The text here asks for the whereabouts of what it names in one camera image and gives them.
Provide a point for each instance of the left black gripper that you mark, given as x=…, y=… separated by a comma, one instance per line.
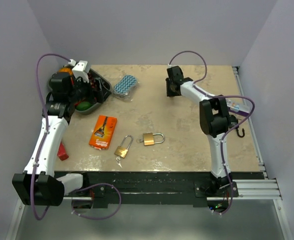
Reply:
x=93, y=94

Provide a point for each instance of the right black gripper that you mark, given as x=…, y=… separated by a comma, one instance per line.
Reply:
x=170, y=93

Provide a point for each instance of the long shackle brass padlock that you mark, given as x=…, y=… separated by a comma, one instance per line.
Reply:
x=121, y=151

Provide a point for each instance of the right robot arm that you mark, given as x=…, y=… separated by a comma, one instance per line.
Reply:
x=214, y=120

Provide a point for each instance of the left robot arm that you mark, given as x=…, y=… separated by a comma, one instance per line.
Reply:
x=37, y=184

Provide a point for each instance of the green lime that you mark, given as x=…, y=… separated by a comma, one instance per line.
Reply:
x=83, y=106

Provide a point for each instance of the grey fruit tray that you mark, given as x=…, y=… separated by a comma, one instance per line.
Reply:
x=71, y=91

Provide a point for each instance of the orange flower ball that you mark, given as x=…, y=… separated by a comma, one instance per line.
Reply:
x=65, y=70

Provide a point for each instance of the blue zigzag sponge pack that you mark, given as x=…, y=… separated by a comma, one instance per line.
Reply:
x=124, y=88

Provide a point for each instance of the orange razor box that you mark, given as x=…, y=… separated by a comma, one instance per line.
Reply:
x=103, y=132

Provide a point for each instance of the red small box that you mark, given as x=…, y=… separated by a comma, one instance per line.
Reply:
x=62, y=153

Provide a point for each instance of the short shackle brass padlock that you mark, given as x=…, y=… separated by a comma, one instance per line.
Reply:
x=150, y=139

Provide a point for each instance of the purple white box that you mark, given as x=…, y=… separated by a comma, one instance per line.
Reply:
x=237, y=108

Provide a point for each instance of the keys of long padlock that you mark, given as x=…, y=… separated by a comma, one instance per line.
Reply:
x=118, y=162

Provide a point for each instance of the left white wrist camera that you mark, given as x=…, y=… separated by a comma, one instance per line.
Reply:
x=79, y=69

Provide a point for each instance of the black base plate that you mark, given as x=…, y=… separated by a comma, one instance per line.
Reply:
x=147, y=188

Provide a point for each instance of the aluminium frame rail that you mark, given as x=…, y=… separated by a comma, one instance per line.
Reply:
x=258, y=189

